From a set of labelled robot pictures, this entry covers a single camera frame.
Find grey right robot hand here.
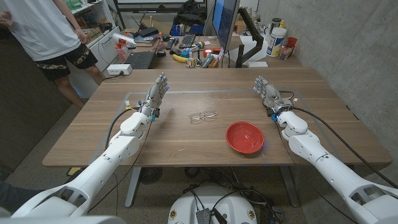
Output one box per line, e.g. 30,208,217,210
253,75,293,118

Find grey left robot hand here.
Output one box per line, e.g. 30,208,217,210
139,73,170,118

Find red bowl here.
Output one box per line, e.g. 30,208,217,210
225,121,266,155

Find wooden desk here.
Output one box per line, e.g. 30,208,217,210
123,34,304,70

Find black laptop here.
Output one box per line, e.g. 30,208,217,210
124,42,162,70

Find white power strip box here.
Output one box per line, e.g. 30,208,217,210
106,63,133,76

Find clear plastic cup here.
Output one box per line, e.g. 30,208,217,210
279,42,295,60

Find white canister blue label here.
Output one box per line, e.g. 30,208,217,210
266,27,287,58

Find white paper sheet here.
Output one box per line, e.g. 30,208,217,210
238,34,271,63

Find black remote control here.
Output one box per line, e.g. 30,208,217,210
165,37,180,50

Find stack of books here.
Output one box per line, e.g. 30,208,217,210
134,27,160,44

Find white tube red print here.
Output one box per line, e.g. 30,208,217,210
111,32,137,49

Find black keyboard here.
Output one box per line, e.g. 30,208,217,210
178,34,197,49

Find teal grey tool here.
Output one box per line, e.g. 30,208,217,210
201,53,215,68

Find white cabinet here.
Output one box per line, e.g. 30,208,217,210
67,26,123,99

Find brown cardboard box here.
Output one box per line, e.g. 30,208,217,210
234,20,248,34

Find round black floor fan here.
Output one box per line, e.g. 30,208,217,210
139,167,164,185

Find blue bag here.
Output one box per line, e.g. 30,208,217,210
170,24,205,37

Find computer monitor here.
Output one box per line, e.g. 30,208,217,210
211,0,241,52

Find black backpack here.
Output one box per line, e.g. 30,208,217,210
172,0,208,27

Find grey table leg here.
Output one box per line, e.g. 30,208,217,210
278,164,301,208
124,167,142,208

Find white shelf with clutter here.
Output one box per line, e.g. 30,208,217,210
63,0,113,44

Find white robot torso base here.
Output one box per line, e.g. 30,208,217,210
167,185,258,224

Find person in white t-shirt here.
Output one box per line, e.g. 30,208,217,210
0,0,106,110

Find white robot chest edge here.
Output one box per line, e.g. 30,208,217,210
0,215,127,224

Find seated person dark trousers leg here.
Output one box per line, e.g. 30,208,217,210
0,182,43,212

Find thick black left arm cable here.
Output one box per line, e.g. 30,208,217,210
104,107,141,150

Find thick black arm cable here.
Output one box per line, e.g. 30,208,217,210
104,107,141,150
292,107,398,189

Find clear frame glasses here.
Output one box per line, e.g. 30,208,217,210
188,110,218,123

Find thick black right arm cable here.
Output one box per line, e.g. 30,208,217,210
292,107,398,189

